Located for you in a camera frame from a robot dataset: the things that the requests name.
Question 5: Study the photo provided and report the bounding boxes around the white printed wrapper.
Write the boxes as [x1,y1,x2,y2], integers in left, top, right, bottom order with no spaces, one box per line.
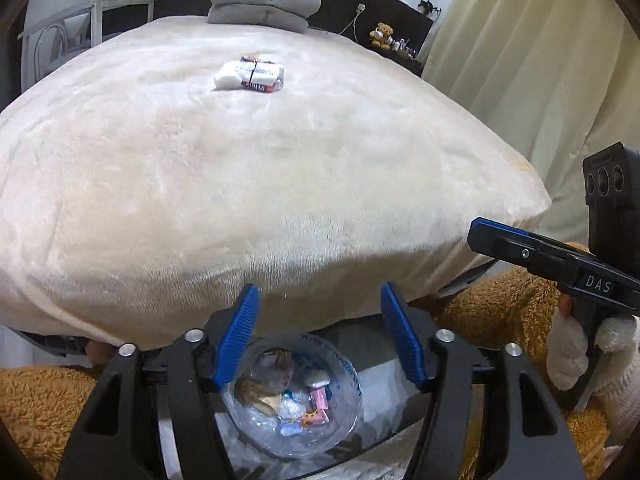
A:
[240,56,286,94]

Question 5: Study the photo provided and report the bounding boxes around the cream curtain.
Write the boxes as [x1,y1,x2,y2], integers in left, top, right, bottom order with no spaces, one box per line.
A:
[422,0,640,261]

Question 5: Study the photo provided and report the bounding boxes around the clear plastic trash bag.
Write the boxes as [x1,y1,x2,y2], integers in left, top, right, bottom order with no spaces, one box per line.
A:
[220,332,363,461]

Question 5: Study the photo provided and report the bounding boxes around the person's right hand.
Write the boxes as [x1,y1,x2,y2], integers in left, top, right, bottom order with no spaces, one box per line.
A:
[545,296,640,392]

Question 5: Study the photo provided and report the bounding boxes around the brown snack wrapper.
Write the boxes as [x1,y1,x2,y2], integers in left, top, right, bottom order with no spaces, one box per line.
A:
[235,347,296,406]

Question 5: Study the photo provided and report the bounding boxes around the white desk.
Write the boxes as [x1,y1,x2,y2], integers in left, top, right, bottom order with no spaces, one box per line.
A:
[17,0,163,56]

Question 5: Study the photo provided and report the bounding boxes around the white charger cable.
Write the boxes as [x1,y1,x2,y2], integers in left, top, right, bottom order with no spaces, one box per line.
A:
[340,4,366,38]

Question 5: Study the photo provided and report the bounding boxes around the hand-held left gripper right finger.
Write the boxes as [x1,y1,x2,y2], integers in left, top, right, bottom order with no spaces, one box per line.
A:
[380,281,586,480]

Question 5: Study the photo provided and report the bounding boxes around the grey pillows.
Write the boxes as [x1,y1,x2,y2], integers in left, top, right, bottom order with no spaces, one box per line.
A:
[206,0,322,35]

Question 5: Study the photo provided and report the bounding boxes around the beige fleece blanket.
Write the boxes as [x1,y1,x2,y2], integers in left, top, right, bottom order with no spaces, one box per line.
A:
[0,14,553,351]

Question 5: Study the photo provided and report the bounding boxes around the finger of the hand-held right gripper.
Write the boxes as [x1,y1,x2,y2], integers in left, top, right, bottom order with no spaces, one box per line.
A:
[467,216,591,286]

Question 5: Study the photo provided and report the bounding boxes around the brown teddy bear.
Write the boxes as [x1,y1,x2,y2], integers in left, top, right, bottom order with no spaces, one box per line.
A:
[369,22,394,51]

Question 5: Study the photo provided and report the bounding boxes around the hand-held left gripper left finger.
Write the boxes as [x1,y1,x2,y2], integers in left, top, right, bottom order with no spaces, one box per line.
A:
[55,284,263,480]

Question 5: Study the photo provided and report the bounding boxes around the white chair grey cushion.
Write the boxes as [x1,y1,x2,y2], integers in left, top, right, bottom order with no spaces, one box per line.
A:
[22,12,91,83]

